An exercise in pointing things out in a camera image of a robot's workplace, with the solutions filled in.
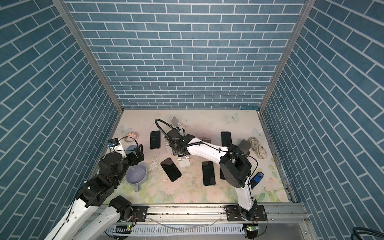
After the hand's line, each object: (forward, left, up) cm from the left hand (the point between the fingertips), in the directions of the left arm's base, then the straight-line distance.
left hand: (136, 147), depth 72 cm
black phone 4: (+21, -51, -23) cm, 60 cm away
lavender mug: (-5, +5, -23) cm, 24 cm away
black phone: (+19, -1, -22) cm, 30 cm away
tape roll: (+24, +15, -23) cm, 37 cm away
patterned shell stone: (+10, -70, -18) cm, 73 cm away
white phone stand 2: (+2, -22, -21) cm, 31 cm away
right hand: (+9, -19, -14) cm, 25 cm away
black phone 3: (-5, -37, -22) cm, 43 cm away
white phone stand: (+28, -15, -15) cm, 35 cm away
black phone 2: (-2, -14, -22) cm, 27 cm away
